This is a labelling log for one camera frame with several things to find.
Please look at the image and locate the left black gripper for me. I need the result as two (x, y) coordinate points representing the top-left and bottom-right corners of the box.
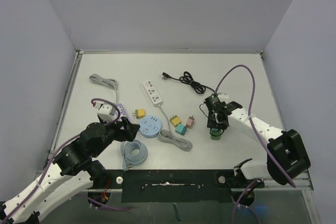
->
(92, 115), (140, 157)

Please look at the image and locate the green power strip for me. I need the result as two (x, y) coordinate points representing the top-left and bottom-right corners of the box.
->
(209, 130), (222, 140)

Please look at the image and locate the pink charger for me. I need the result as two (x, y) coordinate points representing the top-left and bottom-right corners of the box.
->
(186, 116), (194, 129)

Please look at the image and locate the yellow charger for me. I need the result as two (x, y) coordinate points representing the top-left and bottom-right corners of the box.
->
(170, 115), (182, 127)
(132, 109), (146, 119)

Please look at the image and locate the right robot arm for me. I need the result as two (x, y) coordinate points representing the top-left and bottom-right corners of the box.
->
(204, 94), (311, 187)

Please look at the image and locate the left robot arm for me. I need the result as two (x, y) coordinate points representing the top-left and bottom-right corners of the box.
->
(1, 117), (140, 223)

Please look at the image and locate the round blue power strip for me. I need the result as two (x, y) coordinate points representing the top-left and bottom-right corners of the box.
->
(140, 115), (162, 138)

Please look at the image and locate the white power strip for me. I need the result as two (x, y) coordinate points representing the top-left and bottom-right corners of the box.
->
(142, 80), (163, 108)

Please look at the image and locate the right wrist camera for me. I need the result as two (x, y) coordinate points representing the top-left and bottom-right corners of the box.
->
(217, 92), (229, 102)

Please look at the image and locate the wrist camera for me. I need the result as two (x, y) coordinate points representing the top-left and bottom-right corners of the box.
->
(93, 101), (118, 123)
(217, 92), (229, 102)

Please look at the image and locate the blue coiled cable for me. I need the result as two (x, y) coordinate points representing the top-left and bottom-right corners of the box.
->
(120, 140), (148, 172)

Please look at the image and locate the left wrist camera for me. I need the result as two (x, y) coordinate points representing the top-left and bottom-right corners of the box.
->
(93, 101), (118, 123)

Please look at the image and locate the grey cable of white strip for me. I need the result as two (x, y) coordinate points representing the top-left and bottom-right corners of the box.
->
(157, 105), (194, 151)

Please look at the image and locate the grey cable of purple strip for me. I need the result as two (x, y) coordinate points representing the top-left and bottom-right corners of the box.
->
(89, 74), (119, 104)

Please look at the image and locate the black power cable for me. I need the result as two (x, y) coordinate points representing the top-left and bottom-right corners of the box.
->
(162, 71), (217, 95)

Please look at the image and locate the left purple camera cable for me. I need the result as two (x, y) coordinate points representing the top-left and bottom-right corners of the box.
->
(2, 98), (121, 224)

